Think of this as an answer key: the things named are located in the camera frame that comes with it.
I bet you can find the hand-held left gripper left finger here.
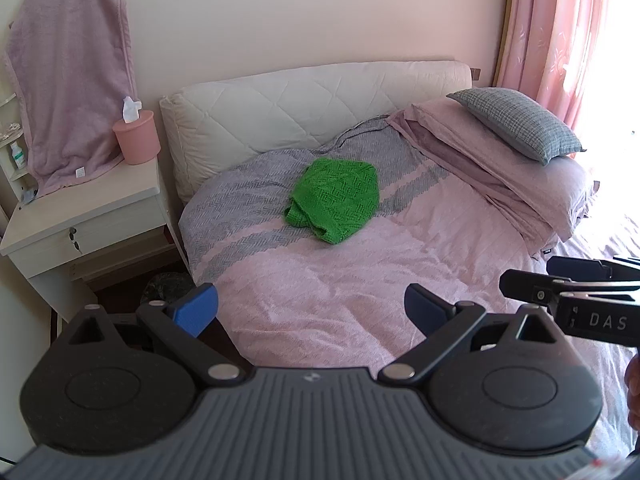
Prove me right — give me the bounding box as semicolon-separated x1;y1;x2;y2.
67;284;247;388

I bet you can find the white nightstand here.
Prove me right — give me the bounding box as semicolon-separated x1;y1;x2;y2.
0;152;177;322

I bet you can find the person's right hand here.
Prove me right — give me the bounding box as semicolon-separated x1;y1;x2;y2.
625;354;640;432

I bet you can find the white quilted headboard cushion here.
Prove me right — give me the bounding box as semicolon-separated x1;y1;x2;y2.
159;60;474;206

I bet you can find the white tissue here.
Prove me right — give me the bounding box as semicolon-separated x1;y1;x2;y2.
121;95;144;125

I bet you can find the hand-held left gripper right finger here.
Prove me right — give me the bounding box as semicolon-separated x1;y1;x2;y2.
377;283;567;387

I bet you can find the pink and grey duvet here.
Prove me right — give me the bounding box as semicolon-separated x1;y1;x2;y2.
178;115;640;461

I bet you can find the grey checked pillow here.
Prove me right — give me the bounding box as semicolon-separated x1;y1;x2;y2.
446;87;587;166

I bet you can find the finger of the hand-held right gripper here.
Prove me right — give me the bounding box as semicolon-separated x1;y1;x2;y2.
546;255;640;282
499;269;640;307

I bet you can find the green knitted sweater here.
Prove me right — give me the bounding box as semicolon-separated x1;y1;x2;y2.
284;157;381;246

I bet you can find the pink draped towel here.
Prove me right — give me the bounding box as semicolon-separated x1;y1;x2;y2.
2;0;139;197

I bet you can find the pink round tissue box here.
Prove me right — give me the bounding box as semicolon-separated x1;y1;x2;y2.
112;109;162;166

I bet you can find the pink floral curtain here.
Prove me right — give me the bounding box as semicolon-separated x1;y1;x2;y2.
494;0;640;137

